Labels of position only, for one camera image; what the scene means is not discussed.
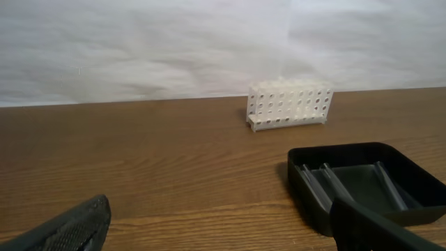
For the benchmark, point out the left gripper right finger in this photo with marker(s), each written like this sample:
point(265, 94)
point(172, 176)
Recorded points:
point(366, 230)

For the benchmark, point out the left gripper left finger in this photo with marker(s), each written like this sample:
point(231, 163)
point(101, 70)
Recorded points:
point(69, 230)

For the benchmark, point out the black tray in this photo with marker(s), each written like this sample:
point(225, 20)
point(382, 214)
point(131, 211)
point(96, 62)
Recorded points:
point(303, 202)

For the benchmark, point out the white test tube rack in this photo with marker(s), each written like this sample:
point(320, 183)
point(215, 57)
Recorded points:
point(289, 102)

